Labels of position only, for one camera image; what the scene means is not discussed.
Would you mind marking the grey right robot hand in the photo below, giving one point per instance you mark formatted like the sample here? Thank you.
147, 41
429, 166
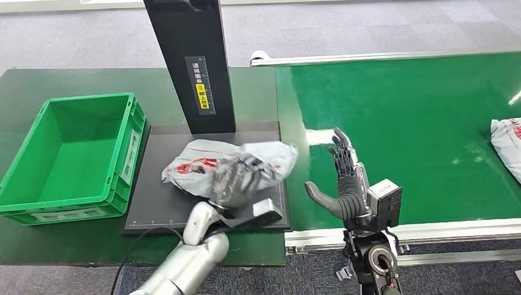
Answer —
352, 199

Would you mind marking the ruler label with yellow sticker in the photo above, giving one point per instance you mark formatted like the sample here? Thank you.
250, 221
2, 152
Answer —
200, 85

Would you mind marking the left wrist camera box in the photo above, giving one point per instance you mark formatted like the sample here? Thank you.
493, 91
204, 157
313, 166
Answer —
264, 211

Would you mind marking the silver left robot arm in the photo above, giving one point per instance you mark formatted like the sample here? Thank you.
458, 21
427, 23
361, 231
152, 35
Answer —
195, 252

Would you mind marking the silver conveyor frame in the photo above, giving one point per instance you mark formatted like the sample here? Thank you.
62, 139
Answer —
447, 231

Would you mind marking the green plastic crate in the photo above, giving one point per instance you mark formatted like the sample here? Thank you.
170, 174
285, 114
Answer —
73, 158

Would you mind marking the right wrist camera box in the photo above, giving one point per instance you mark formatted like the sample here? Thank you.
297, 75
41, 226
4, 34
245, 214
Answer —
386, 201

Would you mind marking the black scanner base plate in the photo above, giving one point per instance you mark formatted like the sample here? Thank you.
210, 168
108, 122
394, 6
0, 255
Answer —
158, 203

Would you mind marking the grey poly mailer package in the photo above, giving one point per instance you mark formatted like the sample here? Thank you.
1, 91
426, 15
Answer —
191, 163
509, 142

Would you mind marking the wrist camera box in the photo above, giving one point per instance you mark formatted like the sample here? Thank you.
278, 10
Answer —
264, 211
386, 201

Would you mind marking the green conveyor belt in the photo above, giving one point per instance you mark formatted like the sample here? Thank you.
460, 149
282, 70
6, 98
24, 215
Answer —
407, 122

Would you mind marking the dark green table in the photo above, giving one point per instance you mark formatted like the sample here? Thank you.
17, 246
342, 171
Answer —
24, 81

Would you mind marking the black scanner column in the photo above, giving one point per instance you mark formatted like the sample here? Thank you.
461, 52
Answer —
191, 36

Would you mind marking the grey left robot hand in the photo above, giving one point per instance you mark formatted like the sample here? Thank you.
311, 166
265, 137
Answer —
236, 181

